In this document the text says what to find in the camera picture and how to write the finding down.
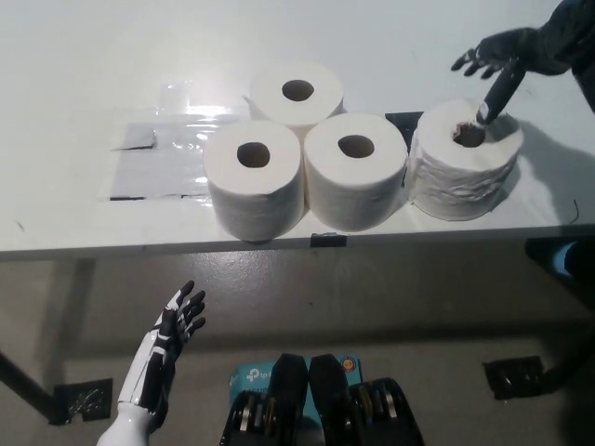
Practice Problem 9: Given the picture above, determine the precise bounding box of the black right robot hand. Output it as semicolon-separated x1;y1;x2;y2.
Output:
450;25;572;126

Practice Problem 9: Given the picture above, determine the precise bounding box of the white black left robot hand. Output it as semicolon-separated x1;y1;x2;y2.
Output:
115;280;207;417

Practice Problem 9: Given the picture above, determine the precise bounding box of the wrinkled white toilet paper roll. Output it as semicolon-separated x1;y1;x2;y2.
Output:
406;98;525;222

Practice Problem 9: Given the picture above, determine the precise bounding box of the smooth white toilet paper roll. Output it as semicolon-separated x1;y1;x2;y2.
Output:
203;121;308;242
248;62;346;136
302;114;405;232

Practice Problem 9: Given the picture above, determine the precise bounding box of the black floor tape patch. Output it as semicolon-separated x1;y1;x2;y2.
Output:
482;356;545;400
51;376;114;426

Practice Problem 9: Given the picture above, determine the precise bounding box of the teal tp-link box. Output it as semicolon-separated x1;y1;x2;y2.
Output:
227;355;364;419

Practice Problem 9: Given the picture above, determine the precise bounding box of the black table leg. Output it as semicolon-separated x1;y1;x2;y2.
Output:
541;324;595;394
0;348;56;422

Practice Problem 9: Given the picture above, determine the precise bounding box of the large black tape patch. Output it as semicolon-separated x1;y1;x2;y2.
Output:
384;111;424;146

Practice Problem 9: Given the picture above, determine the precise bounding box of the clear grey taped plastic sheet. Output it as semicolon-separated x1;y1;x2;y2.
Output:
95;82;255;202

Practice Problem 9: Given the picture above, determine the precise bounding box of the small black tape strip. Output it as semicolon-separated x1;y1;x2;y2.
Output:
309;230;348;248

